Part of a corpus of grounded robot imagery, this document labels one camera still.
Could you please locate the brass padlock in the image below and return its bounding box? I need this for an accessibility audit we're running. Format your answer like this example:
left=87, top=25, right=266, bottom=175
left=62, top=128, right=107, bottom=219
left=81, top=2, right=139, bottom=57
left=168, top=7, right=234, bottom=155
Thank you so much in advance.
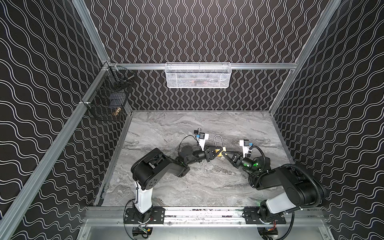
left=214, top=135, right=225, bottom=147

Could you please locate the small black padlock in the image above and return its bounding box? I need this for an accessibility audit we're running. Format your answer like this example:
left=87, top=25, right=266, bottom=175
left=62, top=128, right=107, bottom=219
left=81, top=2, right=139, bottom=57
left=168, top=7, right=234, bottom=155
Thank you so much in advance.
left=194, top=128, right=202, bottom=135

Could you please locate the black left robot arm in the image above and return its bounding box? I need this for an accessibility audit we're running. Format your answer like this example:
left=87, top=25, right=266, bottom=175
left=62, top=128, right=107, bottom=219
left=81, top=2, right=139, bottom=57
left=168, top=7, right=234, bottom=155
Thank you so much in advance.
left=131, top=146, right=223, bottom=214

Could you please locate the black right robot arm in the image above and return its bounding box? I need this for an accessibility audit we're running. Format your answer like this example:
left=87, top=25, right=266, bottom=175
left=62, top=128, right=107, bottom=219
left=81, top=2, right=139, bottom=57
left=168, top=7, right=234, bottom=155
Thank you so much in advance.
left=223, top=152, right=326, bottom=216

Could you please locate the aluminium back crossbar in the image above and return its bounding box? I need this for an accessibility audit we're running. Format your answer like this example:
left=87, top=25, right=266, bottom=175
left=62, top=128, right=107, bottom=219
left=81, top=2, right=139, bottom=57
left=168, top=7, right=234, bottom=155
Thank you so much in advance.
left=110, top=63, right=298, bottom=71

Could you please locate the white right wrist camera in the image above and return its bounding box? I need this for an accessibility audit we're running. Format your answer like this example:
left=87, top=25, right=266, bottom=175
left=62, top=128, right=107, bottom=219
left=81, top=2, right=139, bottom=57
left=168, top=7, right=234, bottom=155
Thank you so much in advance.
left=239, top=140, right=253, bottom=158

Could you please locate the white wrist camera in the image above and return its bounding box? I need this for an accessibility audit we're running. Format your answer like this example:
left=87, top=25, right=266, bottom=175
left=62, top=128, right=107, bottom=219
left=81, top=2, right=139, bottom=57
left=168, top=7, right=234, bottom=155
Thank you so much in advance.
left=239, top=140, right=253, bottom=158
left=196, top=132, right=209, bottom=150

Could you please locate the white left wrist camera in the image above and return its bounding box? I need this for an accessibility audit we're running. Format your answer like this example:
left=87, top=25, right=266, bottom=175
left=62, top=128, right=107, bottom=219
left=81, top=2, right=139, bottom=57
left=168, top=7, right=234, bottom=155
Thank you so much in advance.
left=196, top=132, right=209, bottom=150

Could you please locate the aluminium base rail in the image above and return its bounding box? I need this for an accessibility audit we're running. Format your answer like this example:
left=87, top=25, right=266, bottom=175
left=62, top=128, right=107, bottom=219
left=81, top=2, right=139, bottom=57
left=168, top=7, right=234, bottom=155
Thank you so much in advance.
left=83, top=207, right=326, bottom=227

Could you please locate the black corrugated cable conduit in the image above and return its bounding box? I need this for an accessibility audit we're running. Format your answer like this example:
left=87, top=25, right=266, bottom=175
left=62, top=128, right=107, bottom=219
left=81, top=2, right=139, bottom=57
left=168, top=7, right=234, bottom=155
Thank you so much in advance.
left=248, top=145, right=323, bottom=208

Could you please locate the white mesh wall basket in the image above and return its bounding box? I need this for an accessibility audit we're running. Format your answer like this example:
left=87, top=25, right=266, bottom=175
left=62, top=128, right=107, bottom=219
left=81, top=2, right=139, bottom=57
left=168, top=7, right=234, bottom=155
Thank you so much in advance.
left=165, top=67, right=232, bottom=89

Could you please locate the black wire wall basket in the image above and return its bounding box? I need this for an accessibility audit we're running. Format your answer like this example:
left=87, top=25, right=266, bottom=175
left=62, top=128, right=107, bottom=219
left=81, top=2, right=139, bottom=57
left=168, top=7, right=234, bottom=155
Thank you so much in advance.
left=86, top=67, right=137, bottom=122

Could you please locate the aluminium right corner post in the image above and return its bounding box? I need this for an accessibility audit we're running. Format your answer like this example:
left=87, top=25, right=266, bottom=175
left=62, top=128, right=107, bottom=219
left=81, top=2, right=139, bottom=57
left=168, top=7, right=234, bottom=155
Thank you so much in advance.
left=269, top=0, right=341, bottom=116

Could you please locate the aluminium corner frame post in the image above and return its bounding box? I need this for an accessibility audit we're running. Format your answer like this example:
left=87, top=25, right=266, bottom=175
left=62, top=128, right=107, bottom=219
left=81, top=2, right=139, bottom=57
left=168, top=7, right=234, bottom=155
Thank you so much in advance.
left=73, top=0, right=110, bottom=63

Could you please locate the aluminium left side rail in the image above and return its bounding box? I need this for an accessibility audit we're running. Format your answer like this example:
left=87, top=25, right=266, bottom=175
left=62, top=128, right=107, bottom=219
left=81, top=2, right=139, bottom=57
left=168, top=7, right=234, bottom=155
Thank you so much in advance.
left=1, top=62, right=109, bottom=240

